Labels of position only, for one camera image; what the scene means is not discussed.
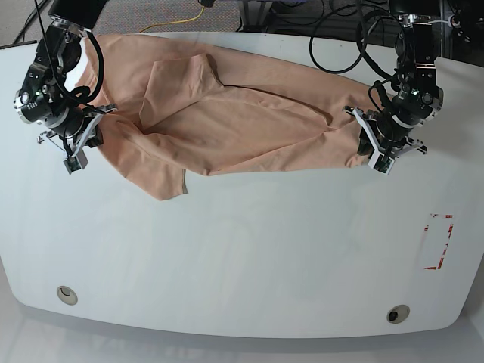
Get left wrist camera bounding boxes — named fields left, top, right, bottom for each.
left=368, top=151, right=395, bottom=175

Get left table grommet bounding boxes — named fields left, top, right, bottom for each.
left=57, top=286, right=78, bottom=306

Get right table grommet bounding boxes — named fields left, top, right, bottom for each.
left=386, top=305, right=411, bottom=324

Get red tape rectangle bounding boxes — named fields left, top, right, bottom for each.
left=418, top=213, right=455, bottom=271

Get peach t-shirt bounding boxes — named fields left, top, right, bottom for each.
left=79, top=35, right=371, bottom=200

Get table grommet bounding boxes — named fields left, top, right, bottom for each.
left=386, top=305, right=411, bottom=324
left=57, top=286, right=78, bottom=306

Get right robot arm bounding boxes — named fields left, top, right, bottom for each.
left=14, top=0, right=112, bottom=157

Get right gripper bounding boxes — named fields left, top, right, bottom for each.
left=14, top=85, right=117, bottom=157

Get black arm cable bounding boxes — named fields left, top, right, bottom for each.
left=309, top=0, right=402, bottom=80
left=64, top=29, right=106, bottom=105

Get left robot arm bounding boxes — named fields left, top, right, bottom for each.
left=344, top=1, right=444, bottom=174

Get yellow cable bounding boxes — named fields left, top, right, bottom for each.
left=140, top=8, right=207, bottom=34

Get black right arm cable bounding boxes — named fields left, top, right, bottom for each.
left=64, top=29, right=106, bottom=105

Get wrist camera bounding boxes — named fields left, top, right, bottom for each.
left=64, top=151, right=88, bottom=175
left=368, top=151, right=395, bottom=175

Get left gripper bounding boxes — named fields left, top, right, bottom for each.
left=343, top=85, right=444, bottom=157

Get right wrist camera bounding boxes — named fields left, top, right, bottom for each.
left=64, top=151, right=88, bottom=175

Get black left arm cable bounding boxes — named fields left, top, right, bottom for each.
left=309, top=0, right=402, bottom=80

